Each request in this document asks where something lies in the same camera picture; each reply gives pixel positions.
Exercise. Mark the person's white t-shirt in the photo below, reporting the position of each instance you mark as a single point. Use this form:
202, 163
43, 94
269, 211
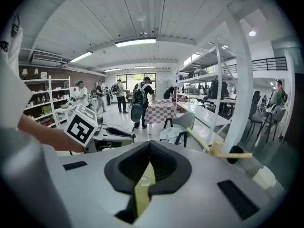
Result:
12, 91

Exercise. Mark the black framed window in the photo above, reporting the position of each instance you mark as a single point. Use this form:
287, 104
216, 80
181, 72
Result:
131, 83

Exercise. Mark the round ceiling light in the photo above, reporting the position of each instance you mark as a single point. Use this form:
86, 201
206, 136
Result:
252, 33

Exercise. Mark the white desk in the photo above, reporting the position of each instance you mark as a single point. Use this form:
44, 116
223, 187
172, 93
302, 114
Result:
66, 109

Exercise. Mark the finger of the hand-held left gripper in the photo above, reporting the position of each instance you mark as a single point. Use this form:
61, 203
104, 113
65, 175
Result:
118, 130
117, 136

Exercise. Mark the person's left forearm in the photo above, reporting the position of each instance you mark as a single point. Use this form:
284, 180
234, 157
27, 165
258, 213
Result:
47, 134

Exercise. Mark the white metal shelving unit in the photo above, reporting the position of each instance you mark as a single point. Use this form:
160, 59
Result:
206, 79

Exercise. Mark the grey black round board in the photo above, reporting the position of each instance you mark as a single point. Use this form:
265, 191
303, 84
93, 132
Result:
137, 113

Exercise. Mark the grey chair black legs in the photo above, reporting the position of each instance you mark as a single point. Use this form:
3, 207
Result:
183, 122

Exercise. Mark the white crumpled cloth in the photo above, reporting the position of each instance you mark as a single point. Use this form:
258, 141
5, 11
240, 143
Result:
172, 133

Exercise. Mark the round table green tablecloth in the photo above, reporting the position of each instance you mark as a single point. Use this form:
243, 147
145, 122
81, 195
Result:
142, 201

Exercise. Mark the ceiling air conditioner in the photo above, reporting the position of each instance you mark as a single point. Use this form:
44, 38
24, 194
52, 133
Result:
46, 58

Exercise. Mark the white trash bin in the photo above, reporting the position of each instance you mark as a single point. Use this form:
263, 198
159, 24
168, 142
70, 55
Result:
263, 176

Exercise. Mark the white storage shelf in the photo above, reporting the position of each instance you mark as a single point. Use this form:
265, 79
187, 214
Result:
45, 98

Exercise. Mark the checkered tablecloth table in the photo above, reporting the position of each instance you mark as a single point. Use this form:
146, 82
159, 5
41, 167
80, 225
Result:
159, 111

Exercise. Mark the black bin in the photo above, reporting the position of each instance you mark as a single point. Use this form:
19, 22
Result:
234, 154

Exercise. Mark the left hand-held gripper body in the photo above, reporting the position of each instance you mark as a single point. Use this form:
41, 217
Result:
79, 126

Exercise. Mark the dark office chair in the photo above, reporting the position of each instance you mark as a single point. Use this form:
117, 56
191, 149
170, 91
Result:
261, 120

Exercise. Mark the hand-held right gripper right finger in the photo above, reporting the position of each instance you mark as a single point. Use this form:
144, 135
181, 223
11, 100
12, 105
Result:
202, 193

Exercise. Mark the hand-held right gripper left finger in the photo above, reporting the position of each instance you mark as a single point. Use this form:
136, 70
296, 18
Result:
90, 193

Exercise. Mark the white pillar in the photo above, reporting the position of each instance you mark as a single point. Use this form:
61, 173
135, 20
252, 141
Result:
242, 79

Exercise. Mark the long ceiling light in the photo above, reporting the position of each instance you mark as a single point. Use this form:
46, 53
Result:
111, 69
144, 67
80, 56
135, 42

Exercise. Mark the black balcony railing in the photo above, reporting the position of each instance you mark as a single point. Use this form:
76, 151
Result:
268, 64

